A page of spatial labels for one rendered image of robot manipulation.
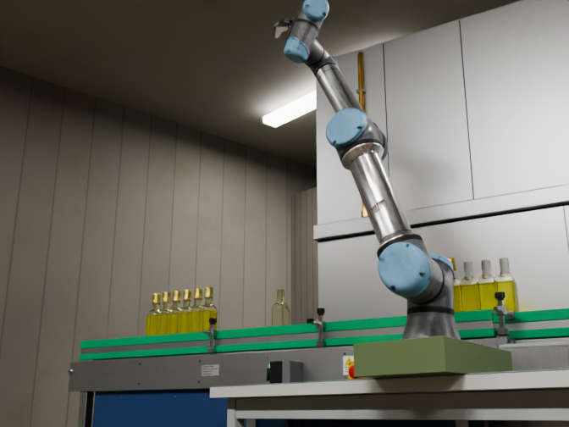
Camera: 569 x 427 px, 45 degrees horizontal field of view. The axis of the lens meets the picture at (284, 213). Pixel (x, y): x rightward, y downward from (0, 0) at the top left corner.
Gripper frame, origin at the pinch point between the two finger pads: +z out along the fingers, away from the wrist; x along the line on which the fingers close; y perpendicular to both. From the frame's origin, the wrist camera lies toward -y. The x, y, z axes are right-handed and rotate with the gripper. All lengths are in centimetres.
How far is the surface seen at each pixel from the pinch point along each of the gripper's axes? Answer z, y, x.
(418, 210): 9, 44, 63
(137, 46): 185, -26, -67
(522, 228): -19, 44, 89
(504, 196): -12, 34, 84
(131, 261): 247, 101, -35
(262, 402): -25, 118, 18
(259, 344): 13, 106, 20
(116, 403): 54, 148, -21
